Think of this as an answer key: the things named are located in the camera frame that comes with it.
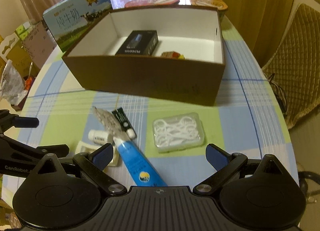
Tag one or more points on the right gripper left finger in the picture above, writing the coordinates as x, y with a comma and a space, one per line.
91, 167

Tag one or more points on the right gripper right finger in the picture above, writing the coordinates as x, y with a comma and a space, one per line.
226, 166

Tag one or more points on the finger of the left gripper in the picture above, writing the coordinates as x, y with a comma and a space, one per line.
26, 122

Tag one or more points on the small white bottle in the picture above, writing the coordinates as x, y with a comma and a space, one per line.
100, 137

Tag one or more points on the cotton swab bag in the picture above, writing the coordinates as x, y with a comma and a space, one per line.
110, 123

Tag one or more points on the blue hand cream tube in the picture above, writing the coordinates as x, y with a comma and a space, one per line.
140, 169

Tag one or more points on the clear floss pick box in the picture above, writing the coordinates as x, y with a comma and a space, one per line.
178, 132

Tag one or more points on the green ointment tube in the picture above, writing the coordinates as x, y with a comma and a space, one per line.
125, 124

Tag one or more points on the red snack packet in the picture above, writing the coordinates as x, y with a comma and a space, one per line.
172, 55

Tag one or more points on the black shaver box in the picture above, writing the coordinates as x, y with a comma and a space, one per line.
139, 42

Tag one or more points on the crumpled plastic bag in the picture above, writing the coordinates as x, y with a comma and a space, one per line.
12, 85

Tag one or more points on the cardboard boxes on floor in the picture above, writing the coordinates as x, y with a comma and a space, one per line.
28, 51

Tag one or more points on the milk carton box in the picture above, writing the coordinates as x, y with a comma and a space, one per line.
69, 19

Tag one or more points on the brown cardboard storage box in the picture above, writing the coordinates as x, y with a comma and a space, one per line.
192, 32

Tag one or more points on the quilted brown chair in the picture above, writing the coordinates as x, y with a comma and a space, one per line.
295, 64

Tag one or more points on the brown instant noodle bowl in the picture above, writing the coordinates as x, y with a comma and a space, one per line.
219, 4

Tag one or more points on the red instant food bowl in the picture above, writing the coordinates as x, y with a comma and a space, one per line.
139, 3

